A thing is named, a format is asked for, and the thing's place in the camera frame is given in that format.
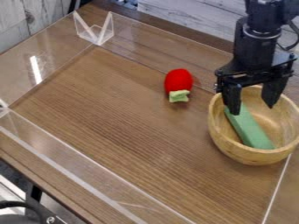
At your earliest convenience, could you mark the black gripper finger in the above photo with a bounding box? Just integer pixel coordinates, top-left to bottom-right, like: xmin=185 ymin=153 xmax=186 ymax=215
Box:
xmin=222 ymin=83 xmax=242 ymax=116
xmin=262 ymin=77 xmax=289 ymax=108

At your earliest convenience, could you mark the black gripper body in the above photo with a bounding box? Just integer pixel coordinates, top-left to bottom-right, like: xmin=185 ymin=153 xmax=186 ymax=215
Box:
xmin=215 ymin=52 xmax=298 ymax=93

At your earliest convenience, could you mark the green rectangular block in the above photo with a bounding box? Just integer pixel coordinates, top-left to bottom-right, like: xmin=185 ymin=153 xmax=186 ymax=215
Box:
xmin=225 ymin=104 xmax=275 ymax=150

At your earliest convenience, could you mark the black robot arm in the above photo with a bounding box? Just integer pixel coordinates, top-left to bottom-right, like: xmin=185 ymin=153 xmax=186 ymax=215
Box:
xmin=215 ymin=0 xmax=299 ymax=116

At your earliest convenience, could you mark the light wooden bowl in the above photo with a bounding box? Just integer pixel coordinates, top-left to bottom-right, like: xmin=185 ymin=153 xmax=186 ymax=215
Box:
xmin=209 ymin=86 xmax=299 ymax=165

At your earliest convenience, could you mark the red plush strawberry toy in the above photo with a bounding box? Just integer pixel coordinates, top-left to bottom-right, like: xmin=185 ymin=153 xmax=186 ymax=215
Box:
xmin=163 ymin=68 xmax=194 ymax=102

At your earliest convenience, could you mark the black table leg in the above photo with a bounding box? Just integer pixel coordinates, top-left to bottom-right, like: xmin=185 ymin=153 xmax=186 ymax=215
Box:
xmin=30 ymin=185 xmax=43 ymax=202

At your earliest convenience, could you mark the black cable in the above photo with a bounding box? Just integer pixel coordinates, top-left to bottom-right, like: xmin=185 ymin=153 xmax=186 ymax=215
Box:
xmin=275 ymin=20 xmax=299 ymax=52

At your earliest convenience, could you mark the clear acrylic corner bracket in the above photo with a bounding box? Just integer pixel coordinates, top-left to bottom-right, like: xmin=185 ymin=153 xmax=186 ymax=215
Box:
xmin=72 ymin=12 xmax=115 ymax=46

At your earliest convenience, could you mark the clear acrylic tray wall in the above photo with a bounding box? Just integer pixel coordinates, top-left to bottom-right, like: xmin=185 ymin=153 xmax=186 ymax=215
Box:
xmin=0 ymin=100 xmax=195 ymax=224

